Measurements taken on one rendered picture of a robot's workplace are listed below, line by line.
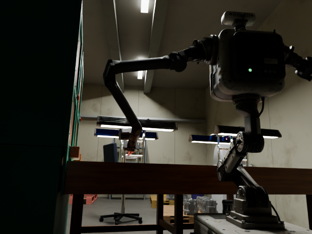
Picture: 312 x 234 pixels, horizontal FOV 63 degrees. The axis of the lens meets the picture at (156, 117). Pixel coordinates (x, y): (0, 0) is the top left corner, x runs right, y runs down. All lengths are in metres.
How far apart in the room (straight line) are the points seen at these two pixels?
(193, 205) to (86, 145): 5.06
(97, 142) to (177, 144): 2.52
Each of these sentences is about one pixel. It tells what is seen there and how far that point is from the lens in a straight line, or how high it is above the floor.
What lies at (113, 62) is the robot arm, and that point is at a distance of 1.33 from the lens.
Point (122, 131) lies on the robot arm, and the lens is 1.58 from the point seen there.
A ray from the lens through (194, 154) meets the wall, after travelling 8.23.
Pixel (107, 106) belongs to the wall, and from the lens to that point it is 8.30.
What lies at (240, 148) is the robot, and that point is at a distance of 1.37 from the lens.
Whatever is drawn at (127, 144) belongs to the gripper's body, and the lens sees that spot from 1.68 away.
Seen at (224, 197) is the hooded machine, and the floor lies 0.34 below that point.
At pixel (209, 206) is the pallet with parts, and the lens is 3.83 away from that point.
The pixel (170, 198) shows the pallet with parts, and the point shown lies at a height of 0.19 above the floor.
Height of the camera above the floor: 0.70
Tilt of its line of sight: 13 degrees up
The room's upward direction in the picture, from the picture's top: 1 degrees clockwise
